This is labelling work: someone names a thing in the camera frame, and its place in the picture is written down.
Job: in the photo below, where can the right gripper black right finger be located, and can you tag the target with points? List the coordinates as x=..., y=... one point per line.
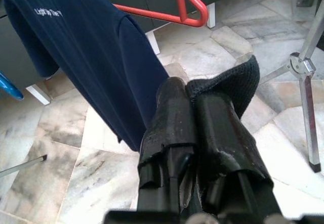
x=222, y=145

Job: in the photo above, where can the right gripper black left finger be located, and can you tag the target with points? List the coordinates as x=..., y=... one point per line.
x=169, y=123

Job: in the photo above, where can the black garment with green print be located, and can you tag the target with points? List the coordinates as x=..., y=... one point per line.
x=235, y=82

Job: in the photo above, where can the blue plastic clothes hanger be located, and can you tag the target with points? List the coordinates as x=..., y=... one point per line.
x=11, y=90

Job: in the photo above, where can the red plastic clothes hanger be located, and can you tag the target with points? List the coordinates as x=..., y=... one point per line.
x=152, y=14

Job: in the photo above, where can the silver metal clothes rack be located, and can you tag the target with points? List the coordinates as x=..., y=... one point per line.
x=307, y=107

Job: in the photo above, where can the navy blue t-shirt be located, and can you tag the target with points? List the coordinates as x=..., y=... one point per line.
x=88, y=57

